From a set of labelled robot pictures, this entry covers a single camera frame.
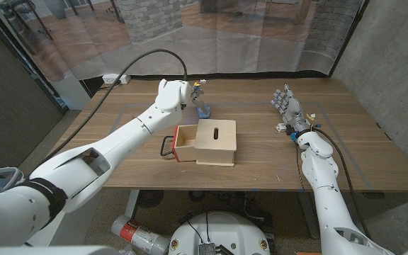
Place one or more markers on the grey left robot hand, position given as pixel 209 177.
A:
pixel 200 101

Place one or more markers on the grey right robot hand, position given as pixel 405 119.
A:
pixel 292 110

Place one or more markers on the blue toy camera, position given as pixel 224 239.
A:
pixel 202 114

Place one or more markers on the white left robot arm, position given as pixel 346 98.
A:
pixel 126 138

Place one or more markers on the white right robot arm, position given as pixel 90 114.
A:
pixel 328 205

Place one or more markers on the wooden drawer with red front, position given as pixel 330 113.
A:
pixel 186 150

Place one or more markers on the wooden box with slot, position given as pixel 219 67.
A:
pixel 214 145

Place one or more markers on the printed room backdrop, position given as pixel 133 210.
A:
pixel 225 35

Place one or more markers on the black backdrop stand pole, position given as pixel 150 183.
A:
pixel 53 97
pixel 349 37

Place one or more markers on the white power strip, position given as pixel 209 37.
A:
pixel 109 78

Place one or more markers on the black round fan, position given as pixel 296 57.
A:
pixel 149 199

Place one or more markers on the white table leg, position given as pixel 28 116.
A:
pixel 131 204

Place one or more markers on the white round robot torso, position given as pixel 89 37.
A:
pixel 221 233

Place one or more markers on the white cylinder with red label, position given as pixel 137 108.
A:
pixel 140 234

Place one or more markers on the white grey rounded stand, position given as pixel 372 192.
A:
pixel 16 173

